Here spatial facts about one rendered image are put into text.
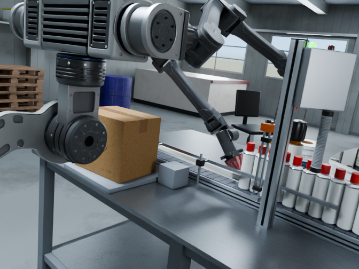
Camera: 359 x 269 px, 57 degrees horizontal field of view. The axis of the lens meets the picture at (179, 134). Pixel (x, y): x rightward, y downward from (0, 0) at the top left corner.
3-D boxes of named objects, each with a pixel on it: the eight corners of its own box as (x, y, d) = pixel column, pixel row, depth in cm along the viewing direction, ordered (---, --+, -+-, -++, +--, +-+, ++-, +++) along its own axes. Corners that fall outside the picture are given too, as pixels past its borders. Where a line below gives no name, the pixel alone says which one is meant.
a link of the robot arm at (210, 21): (197, 7, 126) (215, -15, 121) (223, 31, 130) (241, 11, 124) (177, 55, 91) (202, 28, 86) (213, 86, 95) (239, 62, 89)
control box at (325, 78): (344, 112, 110) (358, 53, 106) (299, 108, 106) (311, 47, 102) (325, 107, 119) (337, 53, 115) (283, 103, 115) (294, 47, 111)
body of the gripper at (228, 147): (244, 151, 148) (237, 137, 150) (232, 156, 141) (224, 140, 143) (233, 157, 153) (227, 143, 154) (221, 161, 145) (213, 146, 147)
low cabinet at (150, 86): (176, 99, 1115) (179, 70, 1093) (244, 113, 972) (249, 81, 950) (132, 101, 951) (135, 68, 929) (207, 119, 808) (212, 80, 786)
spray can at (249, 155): (252, 190, 143) (260, 144, 138) (242, 190, 140) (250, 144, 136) (244, 185, 147) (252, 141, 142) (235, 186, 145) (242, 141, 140)
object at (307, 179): (310, 211, 128) (321, 160, 124) (305, 215, 124) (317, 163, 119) (296, 206, 131) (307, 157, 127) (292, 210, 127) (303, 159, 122)
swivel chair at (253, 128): (275, 164, 501) (288, 95, 477) (259, 173, 446) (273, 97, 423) (235, 152, 536) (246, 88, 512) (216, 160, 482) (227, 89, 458)
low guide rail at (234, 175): (342, 218, 122) (343, 213, 121) (341, 219, 121) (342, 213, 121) (147, 143, 191) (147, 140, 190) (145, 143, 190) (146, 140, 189)
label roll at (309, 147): (327, 173, 180) (333, 148, 177) (297, 173, 174) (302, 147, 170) (303, 161, 198) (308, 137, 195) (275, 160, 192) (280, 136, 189)
